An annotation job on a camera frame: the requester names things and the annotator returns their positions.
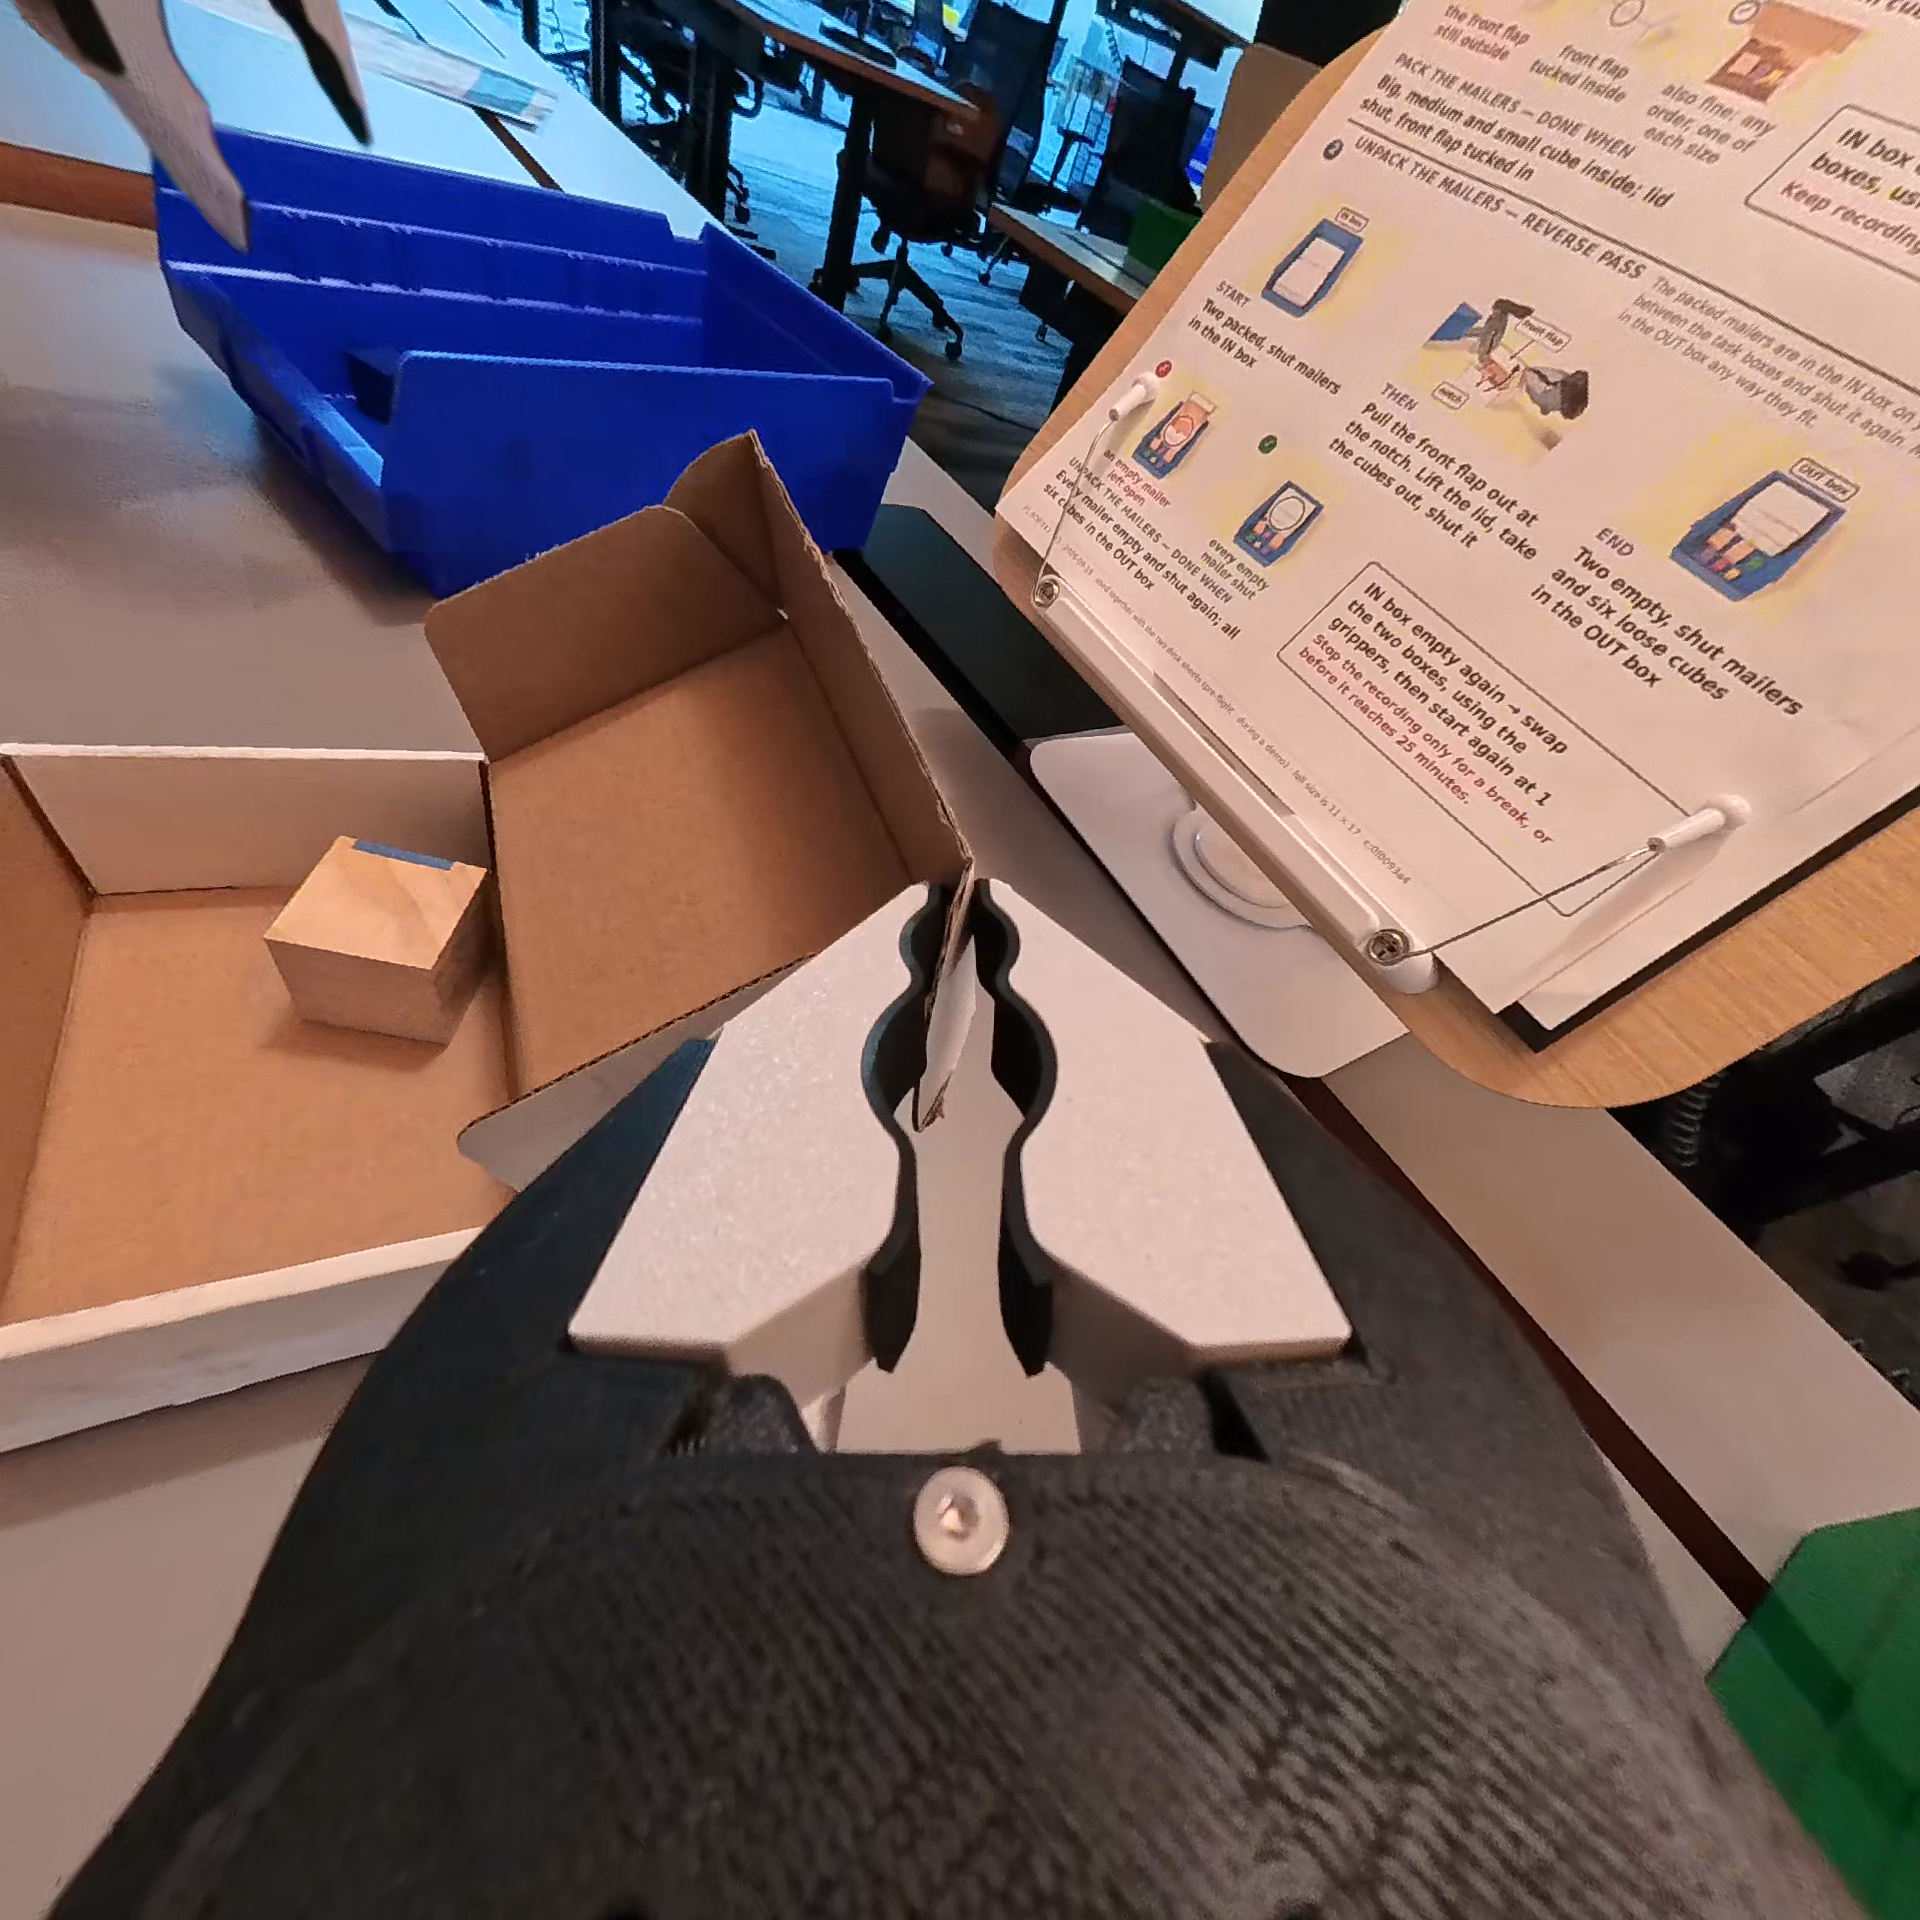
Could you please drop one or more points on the blue plastic bin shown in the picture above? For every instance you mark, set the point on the blue plastic bin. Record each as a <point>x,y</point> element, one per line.
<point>599,421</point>

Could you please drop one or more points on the white desk with wooden edge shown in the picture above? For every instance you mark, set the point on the white desk with wooden edge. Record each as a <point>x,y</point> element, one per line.
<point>495,150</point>

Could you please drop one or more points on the white cardboard mailer box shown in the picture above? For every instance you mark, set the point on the white cardboard mailer box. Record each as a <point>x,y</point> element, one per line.
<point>674,781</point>

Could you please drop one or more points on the white stand base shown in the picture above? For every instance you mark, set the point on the white stand base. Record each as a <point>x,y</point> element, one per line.
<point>1110,809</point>

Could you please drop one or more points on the instruction sheet on wooden stand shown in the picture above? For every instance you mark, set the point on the instruction sheet on wooden stand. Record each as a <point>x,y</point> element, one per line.
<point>1725,1003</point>

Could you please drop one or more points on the black office chair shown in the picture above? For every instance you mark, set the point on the black office chair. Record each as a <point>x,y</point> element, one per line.
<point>930,165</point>

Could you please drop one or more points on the clear plastic sleeve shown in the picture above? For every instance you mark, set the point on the clear plastic sleeve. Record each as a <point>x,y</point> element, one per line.
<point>465,66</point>

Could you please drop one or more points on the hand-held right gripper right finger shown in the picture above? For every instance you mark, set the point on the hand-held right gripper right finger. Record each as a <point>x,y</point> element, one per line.
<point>1184,1200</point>

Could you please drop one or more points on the large wooden cube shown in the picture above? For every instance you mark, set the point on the large wooden cube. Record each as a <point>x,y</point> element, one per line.
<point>375,945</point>

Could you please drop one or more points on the metal page holder clip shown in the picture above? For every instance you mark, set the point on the metal page holder clip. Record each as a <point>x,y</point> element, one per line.
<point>1694,825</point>
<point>1133,399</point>

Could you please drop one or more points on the green plastic bin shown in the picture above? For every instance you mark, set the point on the green plastic bin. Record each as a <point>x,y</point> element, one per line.
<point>1846,1723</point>

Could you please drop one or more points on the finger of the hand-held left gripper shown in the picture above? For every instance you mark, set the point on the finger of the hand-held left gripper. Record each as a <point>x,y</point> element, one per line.
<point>333,61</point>
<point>172,105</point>

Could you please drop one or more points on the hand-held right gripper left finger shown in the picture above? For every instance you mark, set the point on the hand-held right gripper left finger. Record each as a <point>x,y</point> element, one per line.
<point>735,1200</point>

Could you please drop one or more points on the grey desk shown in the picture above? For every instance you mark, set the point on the grey desk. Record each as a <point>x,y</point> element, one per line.
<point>135,525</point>
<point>1575,1275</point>

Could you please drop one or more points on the printed instruction sheet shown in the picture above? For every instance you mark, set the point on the printed instruction sheet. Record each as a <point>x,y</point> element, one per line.
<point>1500,525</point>

